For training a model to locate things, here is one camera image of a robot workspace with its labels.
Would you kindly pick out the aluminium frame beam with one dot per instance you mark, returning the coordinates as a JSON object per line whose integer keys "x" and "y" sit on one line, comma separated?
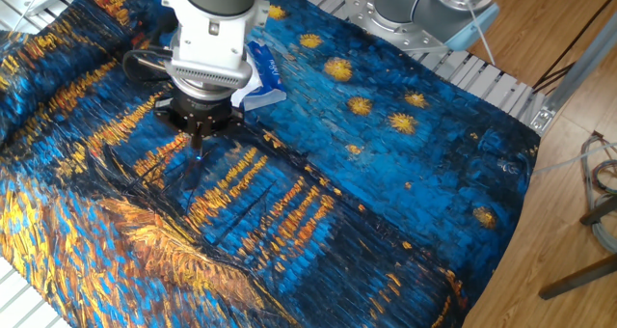
{"x": 573, "y": 77}

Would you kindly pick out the starry night painted tablecloth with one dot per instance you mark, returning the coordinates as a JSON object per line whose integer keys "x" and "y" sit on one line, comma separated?
{"x": 337, "y": 198}

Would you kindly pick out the red thin-frame glasses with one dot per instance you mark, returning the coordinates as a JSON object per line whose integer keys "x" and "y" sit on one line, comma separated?
{"x": 193, "y": 173}

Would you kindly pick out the white zip tie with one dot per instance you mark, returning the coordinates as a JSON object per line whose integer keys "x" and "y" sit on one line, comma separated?
{"x": 481, "y": 34}

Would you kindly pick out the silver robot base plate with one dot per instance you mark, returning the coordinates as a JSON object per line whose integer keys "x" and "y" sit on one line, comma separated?
{"x": 366, "y": 19}

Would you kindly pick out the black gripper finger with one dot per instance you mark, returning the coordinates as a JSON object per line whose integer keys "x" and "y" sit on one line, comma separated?
{"x": 178, "y": 120}
{"x": 219, "y": 128}

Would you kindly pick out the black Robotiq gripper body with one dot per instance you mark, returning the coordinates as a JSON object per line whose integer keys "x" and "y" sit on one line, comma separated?
{"x": 202, "y": 108}

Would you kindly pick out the dark wooden furniture leg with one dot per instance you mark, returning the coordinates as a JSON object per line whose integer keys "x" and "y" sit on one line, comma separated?
{"x": 600, "y": 210}
{"x": 578, "y": 276}

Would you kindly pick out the blue white tissue pack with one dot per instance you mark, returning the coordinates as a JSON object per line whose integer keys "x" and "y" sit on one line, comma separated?
{"x": 270, "y": 77}

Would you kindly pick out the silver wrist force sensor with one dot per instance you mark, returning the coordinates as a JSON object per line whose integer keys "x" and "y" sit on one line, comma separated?
{"x": 202, "y": 91}

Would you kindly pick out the white wrist adapter block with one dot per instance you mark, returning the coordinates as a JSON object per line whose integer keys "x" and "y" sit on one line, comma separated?
{"x": 207, "y": 48}

